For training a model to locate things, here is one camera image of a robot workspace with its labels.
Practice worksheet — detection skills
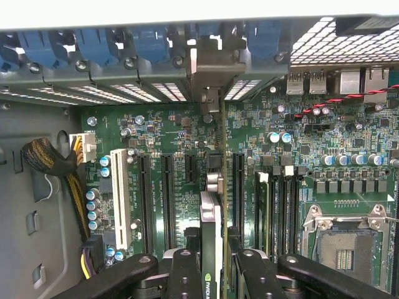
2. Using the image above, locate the open black PC case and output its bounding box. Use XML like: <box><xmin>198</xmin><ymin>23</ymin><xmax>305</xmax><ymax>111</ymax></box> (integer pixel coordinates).
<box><xmin>0</xmin><ymin>12</ymin><xmax>399</xmax><ymax>299</ymax></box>

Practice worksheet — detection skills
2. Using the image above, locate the green motherboard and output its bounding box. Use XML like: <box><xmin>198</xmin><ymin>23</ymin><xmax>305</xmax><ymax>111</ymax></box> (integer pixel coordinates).
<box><xmin>80</xmin><ymin>102</ymin><xmax>399</xmax><ymax>299</ymax></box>

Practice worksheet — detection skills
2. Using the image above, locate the long black expansion slot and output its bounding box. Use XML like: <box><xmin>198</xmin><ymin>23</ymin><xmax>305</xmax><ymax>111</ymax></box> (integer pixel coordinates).
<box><xmin>137</xmin><ymin>154</ymin><xmax>153</xmax><ymax>255</ymax></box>
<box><xmin>232</xmin><ymin>151</ymin><xmax>246</xmax><ymax>237</ymax></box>
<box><xmin>160</xmin><ymin>153</ymin><xmax>176</xmax><ymax>250</ymax></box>

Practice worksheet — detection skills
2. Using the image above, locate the CPU socket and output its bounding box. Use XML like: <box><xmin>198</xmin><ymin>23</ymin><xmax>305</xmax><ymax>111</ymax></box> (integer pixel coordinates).
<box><xmin>304</xmin><ymin>204</ymin><xmax>392</xmax><ymax>299</ymax></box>

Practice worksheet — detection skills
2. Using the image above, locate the braided power cable bundle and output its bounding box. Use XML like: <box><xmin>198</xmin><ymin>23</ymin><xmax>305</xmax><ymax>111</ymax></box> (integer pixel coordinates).
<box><xmin>21</xmin><ymin>136</ymin><xmax>98</xmax><ymax>281</ymax></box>

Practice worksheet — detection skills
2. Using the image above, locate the silver network port block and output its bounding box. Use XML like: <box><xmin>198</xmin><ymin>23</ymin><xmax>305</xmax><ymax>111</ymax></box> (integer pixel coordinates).
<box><xmin>363</xmin><ymin>67</ymin><xmax>390</xmax><ymax>104</ymax></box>

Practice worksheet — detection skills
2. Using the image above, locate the RAM stick with white label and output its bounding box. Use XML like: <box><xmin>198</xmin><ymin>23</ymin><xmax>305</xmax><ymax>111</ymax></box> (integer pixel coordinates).
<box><xmin>261</xmin><ymin>179</ymin><xmax>271</xmax><ymax>259</ymax></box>

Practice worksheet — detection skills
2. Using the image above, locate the silver USB port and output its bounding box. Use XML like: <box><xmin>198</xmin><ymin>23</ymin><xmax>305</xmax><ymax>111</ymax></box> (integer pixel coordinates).
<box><xmin>286</xmin><ymin>72</ymin><xmax>305</xmax><ymax>95</ymax></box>
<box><xmin>308</xmin><ymin>72</ymin><xmax>328</xmax><ymax>95</ymax></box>

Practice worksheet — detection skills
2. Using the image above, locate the blue slot clip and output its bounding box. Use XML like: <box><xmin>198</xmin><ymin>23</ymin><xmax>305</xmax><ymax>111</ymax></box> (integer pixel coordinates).
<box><xmin>17</xmin><ymin>31</ymin><xmax>68</xmax><ymax>69</ymax></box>
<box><xmin>130</xmin><ymin>26</ymin><xmax>171</xmax><ymax>63</ymax></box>
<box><xmin>74</xmin><ymin>29</ymin><xmax>121</xmax><ymax>66</ymax></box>
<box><xmin>0</xmin><ymin>43</ymin><xmax>20</xmax><ymax>72</ymax></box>
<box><xmin>246</xmin><ymin>21</ymin><xmax>289</xmax><ymax>63</ymax></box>
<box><xmin>195</xmin><ymin>23</ymin><xmax>224</xmax><ymax>41</ymax></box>

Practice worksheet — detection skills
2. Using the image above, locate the white expansion slot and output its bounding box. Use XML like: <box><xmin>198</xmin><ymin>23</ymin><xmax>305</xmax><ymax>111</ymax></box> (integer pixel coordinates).
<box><xmin>110</xmin><ymin>148</ymin><xmax>133</xmax><ymax>250</ymax></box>

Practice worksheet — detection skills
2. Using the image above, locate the red black twisted wire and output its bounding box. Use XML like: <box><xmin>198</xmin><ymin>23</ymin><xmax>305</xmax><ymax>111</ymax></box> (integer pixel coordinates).
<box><xmin>292</xmin><ymin>83</ymin><xmax>399</xmax><ymax>121</ymax></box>

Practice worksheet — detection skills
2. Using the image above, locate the silver perforated slot cover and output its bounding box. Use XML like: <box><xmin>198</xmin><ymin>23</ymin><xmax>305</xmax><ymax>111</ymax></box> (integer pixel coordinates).
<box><xmin>110</xmin><ymin>83</ymin><xmax>163</xmax><ymax>103</ymax></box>
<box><xmin>69</xmin><ymin>85</ymin><xmax>137</xmax><ymax>104</ymax></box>
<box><xmin>151</xmin><ymin>82</ymin><xmax>188</xmax><ymax>102</ymax></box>
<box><xmin>223</xmin><ymin>79</ymin><xmax>262</xmax><ymax>101</ymax></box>

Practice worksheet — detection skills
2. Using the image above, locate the white power connector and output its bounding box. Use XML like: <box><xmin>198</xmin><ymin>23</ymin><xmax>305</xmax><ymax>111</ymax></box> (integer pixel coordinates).
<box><xmin>69</xmin><ymin>131</ymin><xmax>98</xmax><ymax>163</ymax></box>

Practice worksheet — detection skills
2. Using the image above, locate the short black expansion slot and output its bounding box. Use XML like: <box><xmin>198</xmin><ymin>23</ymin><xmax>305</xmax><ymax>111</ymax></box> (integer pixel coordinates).
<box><xmin>183</xmin><ymin>154</ymin><xmax>198</xmax><ymax>184</ymax></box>

